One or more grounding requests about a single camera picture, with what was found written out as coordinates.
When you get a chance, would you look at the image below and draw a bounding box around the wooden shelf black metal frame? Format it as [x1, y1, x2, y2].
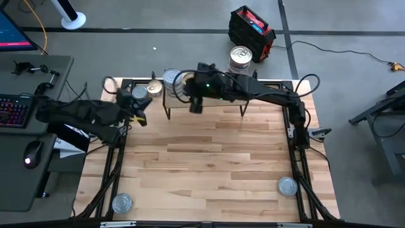
[161, 71, 251, 120]

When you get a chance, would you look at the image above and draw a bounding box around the dark grey side cart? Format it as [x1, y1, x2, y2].
[349, 80, 405, 184]

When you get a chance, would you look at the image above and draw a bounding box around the white base black pole stand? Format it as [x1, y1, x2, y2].
[50, 0, 87, 30]

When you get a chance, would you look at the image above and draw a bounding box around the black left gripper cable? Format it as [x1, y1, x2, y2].
[101, 75, 120, 95]

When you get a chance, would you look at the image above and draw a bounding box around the yellow cable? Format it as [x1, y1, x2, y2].
[22, 0, 48, 54]

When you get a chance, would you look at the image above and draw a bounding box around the black metal table frame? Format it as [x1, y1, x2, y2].
[74, 70, 340, 223]

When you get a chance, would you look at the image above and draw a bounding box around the grey angled bracket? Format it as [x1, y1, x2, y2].
[308, 127, 332, 140]

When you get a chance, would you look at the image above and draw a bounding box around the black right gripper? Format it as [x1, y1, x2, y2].
[183, 62, 230, 103]

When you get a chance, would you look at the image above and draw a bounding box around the white paper sheet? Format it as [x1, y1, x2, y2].
[53, 125, 91, 159]

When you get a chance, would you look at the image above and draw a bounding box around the computer monitor with pink stripe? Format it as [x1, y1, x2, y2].
[0, 9, 38, 52]

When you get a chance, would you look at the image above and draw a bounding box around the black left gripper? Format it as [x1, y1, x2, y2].
[115, 88, 154, 112]

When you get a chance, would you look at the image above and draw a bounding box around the red and black toolbox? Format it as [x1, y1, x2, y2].
[227, 4, 277, 63]

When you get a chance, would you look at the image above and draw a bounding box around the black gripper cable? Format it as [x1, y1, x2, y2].
[101, 75, 120, 95]
[171, 68, 199, 105]

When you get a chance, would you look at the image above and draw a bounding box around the grey desk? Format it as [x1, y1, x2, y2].
[0, 53, 75, 213]

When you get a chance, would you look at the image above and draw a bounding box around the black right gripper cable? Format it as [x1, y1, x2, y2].
[171, 68, 199, 105]

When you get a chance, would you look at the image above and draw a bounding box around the black desk clamp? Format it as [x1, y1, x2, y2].
[11, 61, 49, 76]
[34, 70, 61, 96]

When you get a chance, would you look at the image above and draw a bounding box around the black computer mouse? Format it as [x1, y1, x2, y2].
[23, 140, 44, 170]

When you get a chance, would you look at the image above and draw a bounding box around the backlit black keyboard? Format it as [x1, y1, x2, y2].
[0, 94, 35, 129]

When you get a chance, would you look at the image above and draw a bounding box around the yellow cable plug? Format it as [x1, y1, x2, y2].
[388, 61, 405, 72]

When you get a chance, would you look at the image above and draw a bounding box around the black floor cable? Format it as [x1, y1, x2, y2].
[271, 39, 393, 66]

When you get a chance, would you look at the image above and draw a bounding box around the green label albacore tuna can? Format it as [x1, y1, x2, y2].
[182, 72, 196, 86]

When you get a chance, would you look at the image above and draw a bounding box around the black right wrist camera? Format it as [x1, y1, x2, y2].
[189, 97, 204, 115]

